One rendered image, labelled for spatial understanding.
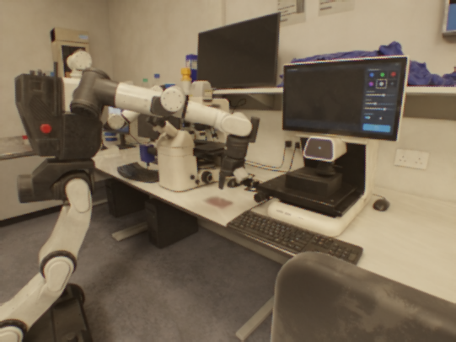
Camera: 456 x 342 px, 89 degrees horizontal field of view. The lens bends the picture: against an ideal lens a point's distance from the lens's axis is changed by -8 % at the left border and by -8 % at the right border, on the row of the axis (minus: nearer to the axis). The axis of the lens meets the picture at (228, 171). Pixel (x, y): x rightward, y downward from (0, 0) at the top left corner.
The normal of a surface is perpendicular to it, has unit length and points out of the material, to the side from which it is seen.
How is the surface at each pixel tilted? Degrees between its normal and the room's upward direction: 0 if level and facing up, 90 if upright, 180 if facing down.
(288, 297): 90
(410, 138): 90
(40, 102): 91
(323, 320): 90
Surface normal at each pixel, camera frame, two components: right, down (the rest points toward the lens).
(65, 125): 0.71, 0.38
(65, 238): 0.61, 0.22
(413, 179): -0.67, 0.20
